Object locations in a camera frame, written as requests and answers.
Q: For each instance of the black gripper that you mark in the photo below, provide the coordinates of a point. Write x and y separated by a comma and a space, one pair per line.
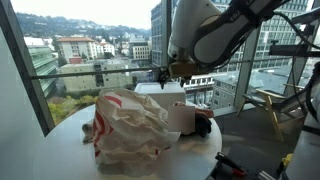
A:
171, 78

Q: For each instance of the navy blue t-shirt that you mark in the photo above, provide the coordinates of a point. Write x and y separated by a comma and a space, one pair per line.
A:
202, 126

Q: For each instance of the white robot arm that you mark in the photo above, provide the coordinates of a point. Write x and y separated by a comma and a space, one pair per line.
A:
206, 30

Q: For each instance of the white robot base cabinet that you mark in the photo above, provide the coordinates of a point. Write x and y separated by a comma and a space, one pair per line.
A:
303, 156

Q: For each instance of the white plastic bag red logo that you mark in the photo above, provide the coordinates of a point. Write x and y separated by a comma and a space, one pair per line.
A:
130, 133

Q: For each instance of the white plastic storage box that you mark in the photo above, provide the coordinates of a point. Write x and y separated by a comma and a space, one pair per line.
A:
160, 95

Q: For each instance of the red black clamp tool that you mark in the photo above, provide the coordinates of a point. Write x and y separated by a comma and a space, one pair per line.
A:
230, 163

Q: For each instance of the wooden chair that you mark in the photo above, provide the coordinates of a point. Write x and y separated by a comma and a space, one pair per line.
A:
270, 100

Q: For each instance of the yellow small object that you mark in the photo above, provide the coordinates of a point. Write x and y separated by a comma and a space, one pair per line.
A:
287, 160

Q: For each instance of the tan wrist camera mount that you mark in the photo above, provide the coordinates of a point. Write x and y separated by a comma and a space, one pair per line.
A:
183, 69

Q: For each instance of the black camera stand bar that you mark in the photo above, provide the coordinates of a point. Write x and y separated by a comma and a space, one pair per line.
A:
290, 50

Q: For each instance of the dark window frame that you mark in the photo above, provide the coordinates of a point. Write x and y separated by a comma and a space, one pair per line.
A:
25, 66

